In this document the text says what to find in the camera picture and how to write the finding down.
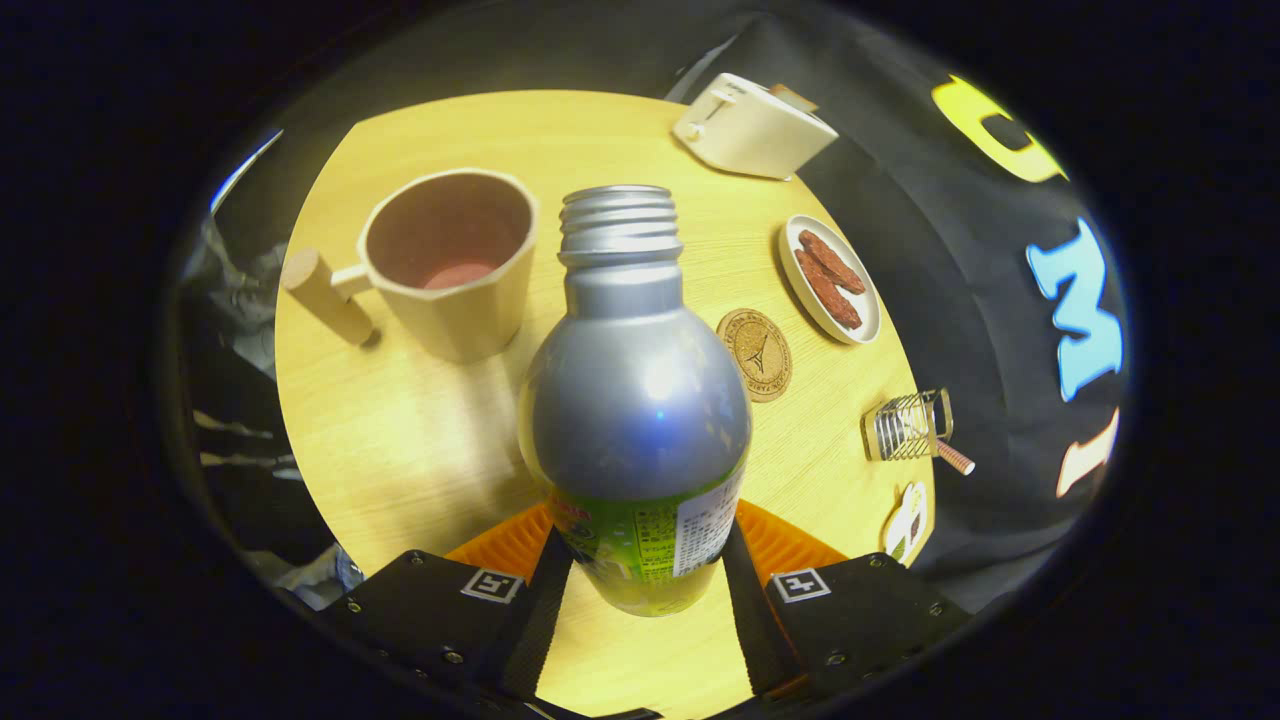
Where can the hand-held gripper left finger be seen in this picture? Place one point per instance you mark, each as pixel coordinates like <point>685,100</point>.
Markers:
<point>535,630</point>

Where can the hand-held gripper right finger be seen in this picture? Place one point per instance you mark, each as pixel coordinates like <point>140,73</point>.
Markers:
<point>760,625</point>

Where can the silver juice bottle green label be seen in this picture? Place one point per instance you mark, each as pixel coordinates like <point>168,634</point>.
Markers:
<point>630,400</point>

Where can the round cork coaster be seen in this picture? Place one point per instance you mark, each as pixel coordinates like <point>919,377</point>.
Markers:
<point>765,360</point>

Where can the white divided dish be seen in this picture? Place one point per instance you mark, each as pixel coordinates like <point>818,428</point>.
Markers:
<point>905,525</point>

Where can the wooden table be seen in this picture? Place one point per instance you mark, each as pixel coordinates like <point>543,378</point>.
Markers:
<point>400,450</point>

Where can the striped straw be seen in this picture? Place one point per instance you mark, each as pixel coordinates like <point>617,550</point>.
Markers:
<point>958,460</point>

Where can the white oval plate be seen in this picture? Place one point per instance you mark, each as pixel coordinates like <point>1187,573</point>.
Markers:
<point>868,310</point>

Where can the brown sausage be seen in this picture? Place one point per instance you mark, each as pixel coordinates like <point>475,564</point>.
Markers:
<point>828,295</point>
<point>832,262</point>

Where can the white toaster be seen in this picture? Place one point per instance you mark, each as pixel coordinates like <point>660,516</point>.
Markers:
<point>750,130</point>

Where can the toast slice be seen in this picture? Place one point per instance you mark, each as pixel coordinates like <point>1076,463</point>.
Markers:
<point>795,97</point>

